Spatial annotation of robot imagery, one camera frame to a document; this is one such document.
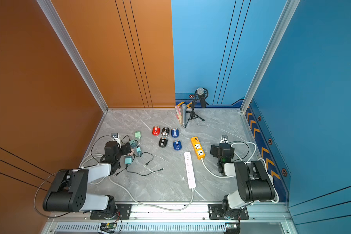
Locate teal USB charger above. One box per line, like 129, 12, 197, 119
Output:
129, 139, 138, 148

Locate yellow power strip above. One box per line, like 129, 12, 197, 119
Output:
191, 137, 205, 160

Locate green USB charger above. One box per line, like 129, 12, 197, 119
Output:
135, 131, 141, 139

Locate red electric shaver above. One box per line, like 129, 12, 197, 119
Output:
152, 126, 161, 136

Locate blue electric shaver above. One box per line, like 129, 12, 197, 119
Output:
173, 139, 182, 151
171, 128, 179, 138

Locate white power strip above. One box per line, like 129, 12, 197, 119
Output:
184, 152, 196, 190

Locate black electric shaver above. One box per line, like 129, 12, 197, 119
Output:
161, 127, 170, 137
159, 137, 168, 148

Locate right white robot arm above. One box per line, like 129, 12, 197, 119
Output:
208, 142, 279, 220

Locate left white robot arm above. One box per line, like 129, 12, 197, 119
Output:
43, 140, 132, 219

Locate grey handheld microphone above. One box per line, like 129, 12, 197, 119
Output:
181, 104, 187, 128

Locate black microphone on tripod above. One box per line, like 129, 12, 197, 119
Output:
187, 87, 209, 124

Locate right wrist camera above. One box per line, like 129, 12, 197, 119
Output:
220, 135, 229, 143

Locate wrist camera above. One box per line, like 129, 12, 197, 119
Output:
220, 135, 229, 143
111, 132, 121, 146

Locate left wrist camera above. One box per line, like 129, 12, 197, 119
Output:
111, 132, 121, 146

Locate white cable of yellow strip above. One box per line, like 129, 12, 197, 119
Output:
200, 141, 280, 204

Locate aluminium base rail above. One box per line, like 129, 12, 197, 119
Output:
42, 202, 297, 234

